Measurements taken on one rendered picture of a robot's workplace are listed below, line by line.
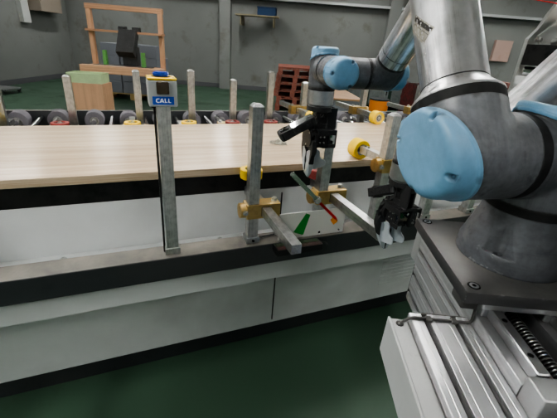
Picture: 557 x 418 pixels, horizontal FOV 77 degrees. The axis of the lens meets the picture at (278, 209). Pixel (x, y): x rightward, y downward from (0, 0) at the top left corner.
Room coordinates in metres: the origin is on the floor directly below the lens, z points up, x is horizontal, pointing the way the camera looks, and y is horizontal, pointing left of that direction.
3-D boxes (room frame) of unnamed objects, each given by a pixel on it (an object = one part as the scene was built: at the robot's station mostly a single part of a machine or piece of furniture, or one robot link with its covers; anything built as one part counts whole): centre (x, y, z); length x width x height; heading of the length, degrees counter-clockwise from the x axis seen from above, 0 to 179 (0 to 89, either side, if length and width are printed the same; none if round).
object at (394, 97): (9.86, -2.21, 0.34); 1.71 x 1.60 x 0.67; 89
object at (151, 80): (0.94, 0.32, 1.18); 0.07 x 0.07 x 0.08; 23
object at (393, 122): (1.24, -0.37, 0.89); 0.04 x 0.04 x 0.48; 23
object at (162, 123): (0.94, 0.33, 0.93); 0.05 x 0.05 x 0.45; 23
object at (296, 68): (8.44, -0.13, 0.44); 1.31 x 0.86 x 0.89; 0
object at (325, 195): (1.15, -0.16, 0.85); 0.14 x 0.06 x 0.05; 113
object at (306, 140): (1.03, -0.10, 1.10); 0.09 x 0.08 x 0.12; 108
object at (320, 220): (1.11, -0.13, 0.75); 0.26 x 0.01 x 0.10; 113
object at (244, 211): (1.05, 0.07, 0.82); 0.14 x 0.06 x 0.05; 113
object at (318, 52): (1.03, -0.09, 1.26); 0.09 x 0.08 x 0.11; 14
